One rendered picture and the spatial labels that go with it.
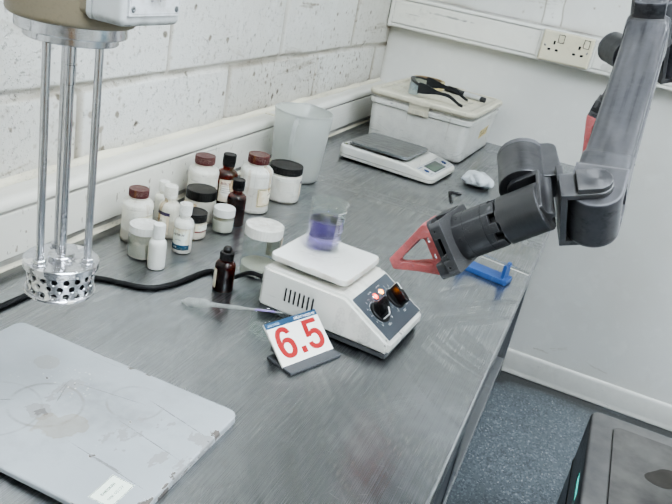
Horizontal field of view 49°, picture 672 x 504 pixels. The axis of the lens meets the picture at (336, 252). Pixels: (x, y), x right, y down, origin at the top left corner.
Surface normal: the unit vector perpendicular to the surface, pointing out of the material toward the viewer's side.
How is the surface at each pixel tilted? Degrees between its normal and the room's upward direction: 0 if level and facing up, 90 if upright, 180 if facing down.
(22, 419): 1
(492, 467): 0
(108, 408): 0
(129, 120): 90
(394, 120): 93
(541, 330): 90
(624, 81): 34
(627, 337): 90
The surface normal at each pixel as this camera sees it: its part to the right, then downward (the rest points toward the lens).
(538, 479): 0.18, -0.91
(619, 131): -0.14, -0.66
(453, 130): -0.42, 0.33
